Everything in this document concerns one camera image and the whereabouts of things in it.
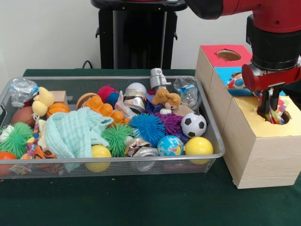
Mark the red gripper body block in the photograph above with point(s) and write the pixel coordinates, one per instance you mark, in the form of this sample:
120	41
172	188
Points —
273	79

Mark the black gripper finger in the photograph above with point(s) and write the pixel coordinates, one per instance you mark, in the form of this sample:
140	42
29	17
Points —
276	99
264	103

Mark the colourful polka dot cloth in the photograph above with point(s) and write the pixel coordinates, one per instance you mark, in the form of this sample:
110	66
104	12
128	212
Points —
282	107

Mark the brown plush teddy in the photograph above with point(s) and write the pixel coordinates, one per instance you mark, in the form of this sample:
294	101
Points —
167	99

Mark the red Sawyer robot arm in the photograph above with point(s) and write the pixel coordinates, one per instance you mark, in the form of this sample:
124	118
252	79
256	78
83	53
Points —
273	28

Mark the wooden box with three holes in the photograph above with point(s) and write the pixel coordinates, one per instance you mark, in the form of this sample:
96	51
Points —
263	160

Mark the clear mesh bin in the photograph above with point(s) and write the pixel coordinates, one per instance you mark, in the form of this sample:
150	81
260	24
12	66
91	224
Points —
61	172

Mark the black and white soccer ball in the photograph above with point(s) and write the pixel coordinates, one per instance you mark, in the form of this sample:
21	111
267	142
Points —
194	125

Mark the yellow ball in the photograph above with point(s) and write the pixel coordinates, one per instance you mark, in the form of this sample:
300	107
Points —
199	146
99	153

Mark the small globe ball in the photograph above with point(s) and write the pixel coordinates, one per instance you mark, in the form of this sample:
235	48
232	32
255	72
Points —
170	145

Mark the silver toy robot figure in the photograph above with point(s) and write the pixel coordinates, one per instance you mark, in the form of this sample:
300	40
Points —
158	77

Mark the blue spiky ball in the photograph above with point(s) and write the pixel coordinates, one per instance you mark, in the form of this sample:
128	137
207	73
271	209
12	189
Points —
147	128

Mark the dark green table cloth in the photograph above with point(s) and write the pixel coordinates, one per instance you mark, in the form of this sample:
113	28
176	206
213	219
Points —
141	202

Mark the orange bumpy toy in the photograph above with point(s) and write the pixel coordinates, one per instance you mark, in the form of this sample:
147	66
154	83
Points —
103	109

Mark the mint green cloth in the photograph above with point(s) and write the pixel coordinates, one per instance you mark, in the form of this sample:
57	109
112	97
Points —
70	134

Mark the green spiky ball with eyes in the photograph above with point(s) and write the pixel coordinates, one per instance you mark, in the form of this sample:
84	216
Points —
16	139

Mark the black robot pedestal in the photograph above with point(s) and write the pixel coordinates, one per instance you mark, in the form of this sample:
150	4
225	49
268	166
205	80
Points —
136	37

